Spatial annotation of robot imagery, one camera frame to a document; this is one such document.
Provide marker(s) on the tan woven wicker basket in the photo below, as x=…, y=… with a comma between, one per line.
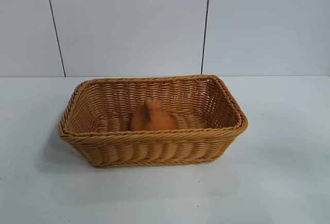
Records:
x=154, y=149

